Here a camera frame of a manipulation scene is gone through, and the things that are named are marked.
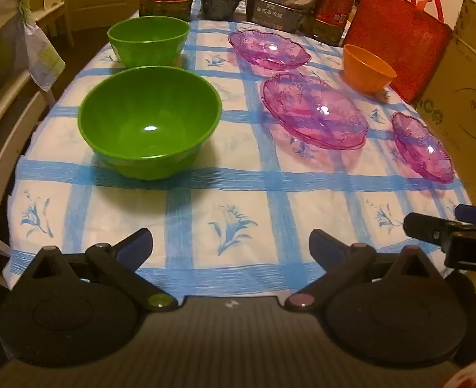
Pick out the medium pink glass plate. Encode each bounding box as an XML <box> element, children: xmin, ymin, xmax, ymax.
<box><xmin>227</xmin><ymin>30</ymin><xmax>312</xmax><ymax>71</ymax></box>

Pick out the green plastic bowl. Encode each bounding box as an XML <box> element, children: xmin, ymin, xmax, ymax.
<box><xmin>108</xmin><ymin>16</ymin><xmax>190</xmax><ymax>69</ymax></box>
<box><xmin>78</xmin><ymin>66</ymin><xmax>222</xmax><ymax>180</ymax></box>

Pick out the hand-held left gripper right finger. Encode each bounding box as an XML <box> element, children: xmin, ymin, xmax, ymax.
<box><xmin>284</xmin><ymin>229</ymin><xmax>450</xmax><ymax>312</ymax></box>

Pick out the green checked hanging cloth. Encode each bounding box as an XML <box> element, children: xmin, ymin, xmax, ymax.
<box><xmin>0</xmin><ymin>0</ymin><xmax>66</xmax><ymax>93</ymax></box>

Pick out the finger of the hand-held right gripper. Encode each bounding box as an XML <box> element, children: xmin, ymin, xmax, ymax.
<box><xmin>455</xmin><ymin>204</ymin><xmax>476</xmax><ymax>231</ymax></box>
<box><xmin>403</xmin><ymin>212</ymin><xmax>459</xmax><ymax>247</ymax></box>

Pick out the red tote bag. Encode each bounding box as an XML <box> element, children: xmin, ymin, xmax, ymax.
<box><xmin>341</xmin><ymin>0</ymin><xmax>452</xmax><ymax>105</ymax></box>

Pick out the white curved wooden frame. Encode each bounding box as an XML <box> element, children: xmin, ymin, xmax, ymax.
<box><xmin>0</xmin><ymin>62</ymin><xmax>57</xmax><ymax>257</ymax></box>

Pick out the black instant meal box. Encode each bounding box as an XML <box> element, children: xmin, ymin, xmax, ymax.
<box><xmin>246</xmin><ymin>0</ymin><xmax>307</xmax><ymax>33</ymax></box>

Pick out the orange plastic bowl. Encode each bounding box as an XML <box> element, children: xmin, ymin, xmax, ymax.
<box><xmin>343</xmin><ymin>44</ymin><xmax>397</xmax><ymax>95</ymax></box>

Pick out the brown cardboard box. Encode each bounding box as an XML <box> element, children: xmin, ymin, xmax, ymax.
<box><xmin>418</xmin><ymin>0</ymin><xmax>476</xmax><ymax>211</ymax></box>

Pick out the large pink glass plate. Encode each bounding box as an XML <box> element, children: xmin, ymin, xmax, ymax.
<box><xmin>261</xmin><ymin>73</ymin><xmax>370</xmax><ymax>151</ymax></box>

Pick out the empty black plastic tray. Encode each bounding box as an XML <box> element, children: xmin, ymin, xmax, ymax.
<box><xmin>199</xmin><ymin>0</ymin><xmax>242</xmax><ymax>21</ymax></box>

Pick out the oil bottle with handle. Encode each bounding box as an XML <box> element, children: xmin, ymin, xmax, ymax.
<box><xmin>298</xmin><ymin>0</ymin><xmax>359</xmax><ymax>47</ymax></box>

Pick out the small pink glass plate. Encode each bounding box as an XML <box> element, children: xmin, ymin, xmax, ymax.
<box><xmin>391</xmin><ymin>112</ymin><xmax>456</xmax><ymax>184</ymax></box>

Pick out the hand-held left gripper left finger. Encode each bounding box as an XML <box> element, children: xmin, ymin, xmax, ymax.
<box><xmin>9</xmin><ymin>228</ymin><xmax>178</xmax><ymax>313</ymax></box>

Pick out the blue checked floral tablecloth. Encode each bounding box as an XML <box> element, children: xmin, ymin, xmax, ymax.
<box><xmin>1</xmin><ymin>18</ymin><xmax>475</xmax><ymax>297</ymax></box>

